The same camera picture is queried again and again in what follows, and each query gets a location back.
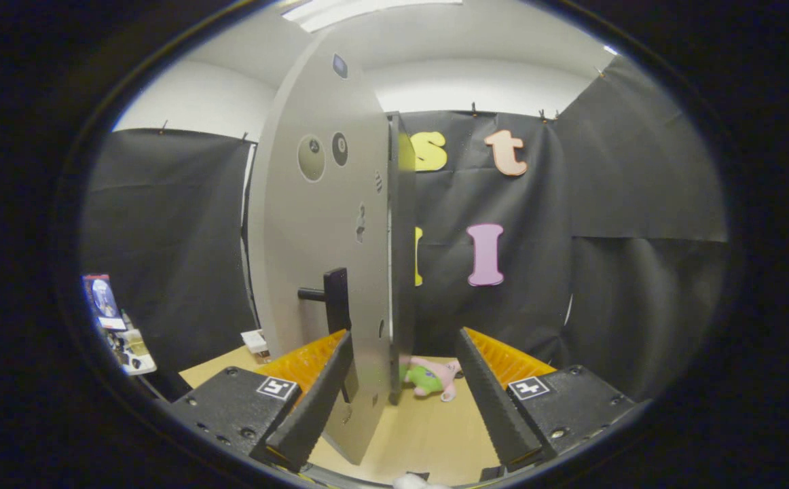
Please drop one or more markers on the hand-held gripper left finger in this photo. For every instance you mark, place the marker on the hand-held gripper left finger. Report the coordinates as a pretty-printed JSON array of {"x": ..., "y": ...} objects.
[{"x": 316, "y": 404}]

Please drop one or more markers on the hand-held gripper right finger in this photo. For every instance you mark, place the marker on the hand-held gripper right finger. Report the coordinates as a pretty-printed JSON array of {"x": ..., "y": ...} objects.
[{"x": 493, "y": 401}]

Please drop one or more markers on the dark grey shoe cabinet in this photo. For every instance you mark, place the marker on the dark grey shoe cabinet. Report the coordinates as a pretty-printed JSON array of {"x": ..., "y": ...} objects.
[{"x": 405, "y": 305}]

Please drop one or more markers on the green and pink plush toy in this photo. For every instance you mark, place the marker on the green and pink plush toy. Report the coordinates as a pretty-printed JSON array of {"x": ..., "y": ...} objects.
[{"x": 428, "y": 377}]

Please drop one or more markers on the brown book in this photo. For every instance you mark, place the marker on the brown book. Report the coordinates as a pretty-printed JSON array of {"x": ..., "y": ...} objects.
[{"x": 263, "y": 357}]

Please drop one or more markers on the blue printed box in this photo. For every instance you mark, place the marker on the blue printed box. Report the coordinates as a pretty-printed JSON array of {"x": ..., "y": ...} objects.
[{"x": 102, "y": 299}]

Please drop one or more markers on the black backdrop cloth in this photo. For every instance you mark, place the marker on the black backdrop cloth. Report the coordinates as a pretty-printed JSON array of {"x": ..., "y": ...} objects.
[{"x": 639, "y": 170}]

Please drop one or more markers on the small ceiling light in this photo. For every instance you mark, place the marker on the small ceiling light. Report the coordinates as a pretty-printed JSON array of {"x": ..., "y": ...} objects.
[{"x": 610, "y": 49}]

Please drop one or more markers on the long ceiling light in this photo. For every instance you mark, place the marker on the long ceiling light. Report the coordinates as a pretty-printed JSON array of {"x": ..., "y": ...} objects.
[{"x": 367, "y": 10}]

